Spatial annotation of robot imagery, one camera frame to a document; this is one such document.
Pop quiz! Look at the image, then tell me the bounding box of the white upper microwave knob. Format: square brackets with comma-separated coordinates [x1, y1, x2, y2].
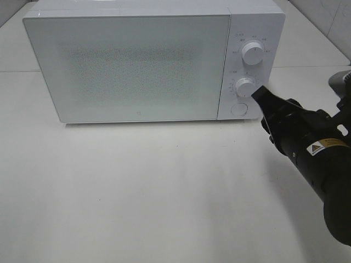
[241, 40, 264, 66]

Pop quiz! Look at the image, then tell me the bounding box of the white microwave door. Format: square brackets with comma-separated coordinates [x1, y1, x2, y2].
[23, 15, 230, 123]

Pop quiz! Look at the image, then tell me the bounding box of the round door release button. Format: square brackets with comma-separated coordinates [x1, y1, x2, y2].
[231, 102, 248, 116]

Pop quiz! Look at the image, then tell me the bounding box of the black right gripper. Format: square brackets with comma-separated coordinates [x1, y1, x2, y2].
[251, 86, 343, 175]

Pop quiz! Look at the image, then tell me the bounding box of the white lower microwave knob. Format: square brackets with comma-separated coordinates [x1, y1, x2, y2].
[235, 77, 257, 98]

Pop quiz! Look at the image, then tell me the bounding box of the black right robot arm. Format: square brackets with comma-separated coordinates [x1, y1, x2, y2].
[252, 71, 350, 245]

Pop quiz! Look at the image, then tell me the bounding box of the white microwave knob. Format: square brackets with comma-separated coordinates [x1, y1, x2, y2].
[241, 40, 264, 66]
[235, 77, 257, 98]

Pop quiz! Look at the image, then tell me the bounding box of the white microwave oven body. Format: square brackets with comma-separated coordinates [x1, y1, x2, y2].
[22, 1, 285, 121]

